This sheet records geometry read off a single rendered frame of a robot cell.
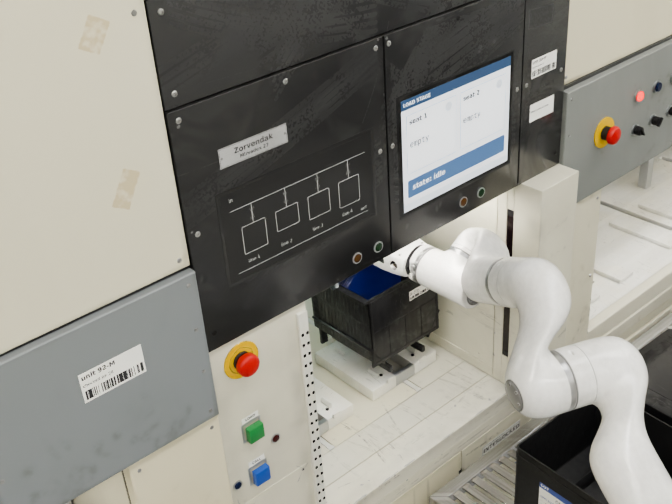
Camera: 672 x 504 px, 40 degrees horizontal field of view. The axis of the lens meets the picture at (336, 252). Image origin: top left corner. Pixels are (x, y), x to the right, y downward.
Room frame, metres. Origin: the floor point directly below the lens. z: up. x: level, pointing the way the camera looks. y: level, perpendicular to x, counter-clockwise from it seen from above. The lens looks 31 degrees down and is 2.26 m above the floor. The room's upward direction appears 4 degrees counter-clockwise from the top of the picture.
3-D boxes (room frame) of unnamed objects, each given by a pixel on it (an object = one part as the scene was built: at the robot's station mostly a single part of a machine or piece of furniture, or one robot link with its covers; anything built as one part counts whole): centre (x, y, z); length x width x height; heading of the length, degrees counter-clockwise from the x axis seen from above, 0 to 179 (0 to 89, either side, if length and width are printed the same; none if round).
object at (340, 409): (1.58, 0.13, 0.89); 0.22 x 0.21 x 0.04; 39
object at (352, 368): (1.75, -0.08, 0.89); 0.22 x 0.21 x 0.04; 39
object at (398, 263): (1.67, -0.15, 1.22); 0.11 x 0.10 x 0.07; 39
